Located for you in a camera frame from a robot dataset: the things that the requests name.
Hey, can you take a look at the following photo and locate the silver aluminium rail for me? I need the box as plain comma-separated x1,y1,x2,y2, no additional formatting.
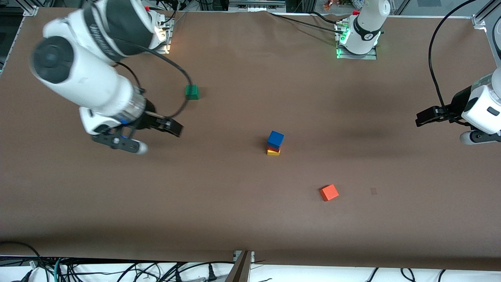
229,0,287,12

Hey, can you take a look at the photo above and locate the brown paper table cover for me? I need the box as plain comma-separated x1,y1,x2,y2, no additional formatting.
0,7,501,271

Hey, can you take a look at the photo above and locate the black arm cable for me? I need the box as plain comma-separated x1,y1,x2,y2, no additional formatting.
112,37,193,120
428,0,480,127

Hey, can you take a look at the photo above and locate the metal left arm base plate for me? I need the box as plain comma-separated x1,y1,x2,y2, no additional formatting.
335,20,378,60

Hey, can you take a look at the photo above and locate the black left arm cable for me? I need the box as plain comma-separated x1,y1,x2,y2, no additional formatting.
428,0,480,127

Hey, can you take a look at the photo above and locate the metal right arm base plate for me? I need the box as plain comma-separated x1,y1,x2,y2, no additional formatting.
151,16,173,54

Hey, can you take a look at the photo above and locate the blue wooden block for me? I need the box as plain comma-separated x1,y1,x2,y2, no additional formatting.
267,131,285,149

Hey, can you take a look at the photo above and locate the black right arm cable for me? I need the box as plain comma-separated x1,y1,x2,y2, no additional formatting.
112,37,193,120

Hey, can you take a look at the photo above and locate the aluminium profile beam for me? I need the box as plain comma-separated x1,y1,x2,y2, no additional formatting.
225,251,255,282

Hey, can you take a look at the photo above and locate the aluminium frame corner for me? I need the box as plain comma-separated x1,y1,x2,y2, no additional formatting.
472,0,501,28

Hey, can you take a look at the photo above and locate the orange wooden block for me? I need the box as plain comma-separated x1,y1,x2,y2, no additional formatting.
320,184,340,202

